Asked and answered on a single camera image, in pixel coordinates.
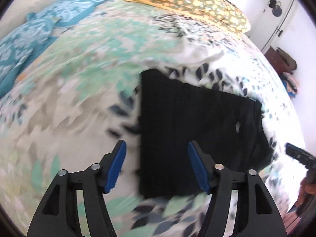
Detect black pants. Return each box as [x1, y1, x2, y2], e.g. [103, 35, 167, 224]
[139, 69, 273, 198]

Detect right hand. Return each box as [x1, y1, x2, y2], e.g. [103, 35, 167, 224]
[294, 177, 316, 209]

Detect pile of colourful clothes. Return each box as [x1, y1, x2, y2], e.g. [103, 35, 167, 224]
[280, 72, 298, 97]

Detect dark brown suitcase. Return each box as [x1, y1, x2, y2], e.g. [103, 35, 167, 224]
[264, 46, 297, 75]

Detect floral leaf-print bedsheet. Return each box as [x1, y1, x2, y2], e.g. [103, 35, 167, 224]
[1, 0, 305, 236]

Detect white door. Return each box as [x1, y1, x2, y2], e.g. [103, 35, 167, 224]
[248, 0, 295, 53]

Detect teal damask pillow near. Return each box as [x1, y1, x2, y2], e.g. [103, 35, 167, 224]
[1, 18, 57, 97]

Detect teal damask pillow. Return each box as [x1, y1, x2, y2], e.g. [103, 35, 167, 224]
[1, 18, 57, 97]
[26, 0, 110, 27]

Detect yellow green patterned pillow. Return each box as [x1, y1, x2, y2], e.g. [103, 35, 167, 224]
[126, 0, 251, 33]

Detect teal damask pillow far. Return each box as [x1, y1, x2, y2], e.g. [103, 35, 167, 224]
[26, 0, 110, 27]

